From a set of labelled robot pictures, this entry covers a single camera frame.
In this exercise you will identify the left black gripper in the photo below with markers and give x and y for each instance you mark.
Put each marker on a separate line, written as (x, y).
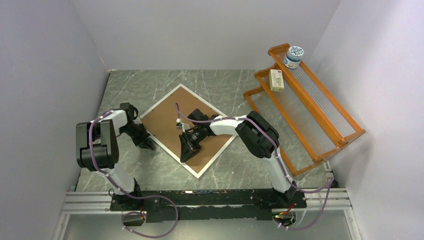
(144, 141)

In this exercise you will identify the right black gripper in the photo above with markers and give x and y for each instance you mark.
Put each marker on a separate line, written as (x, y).
(189, 147)

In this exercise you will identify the white picture frame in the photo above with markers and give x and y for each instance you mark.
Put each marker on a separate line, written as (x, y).
(165, 149)

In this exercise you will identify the brown backing board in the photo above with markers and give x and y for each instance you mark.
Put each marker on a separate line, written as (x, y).
(172, 129)

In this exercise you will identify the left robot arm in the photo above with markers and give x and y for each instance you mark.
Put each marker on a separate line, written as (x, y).
(97, 150)

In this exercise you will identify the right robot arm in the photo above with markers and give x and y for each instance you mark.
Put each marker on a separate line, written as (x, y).
(259, 137)

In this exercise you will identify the small cream box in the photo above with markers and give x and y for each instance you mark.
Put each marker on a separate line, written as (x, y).
(276, 80)

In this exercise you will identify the orange wooden shelf rack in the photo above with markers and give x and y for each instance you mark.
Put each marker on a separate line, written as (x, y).
(317, 119)

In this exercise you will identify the blue white round jar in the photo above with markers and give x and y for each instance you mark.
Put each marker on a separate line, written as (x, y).
(293, 57)

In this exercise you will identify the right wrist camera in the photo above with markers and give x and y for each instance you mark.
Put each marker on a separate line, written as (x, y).
(182, 126)

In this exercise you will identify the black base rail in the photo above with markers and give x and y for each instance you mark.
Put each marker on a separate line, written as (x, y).
(168, 205)

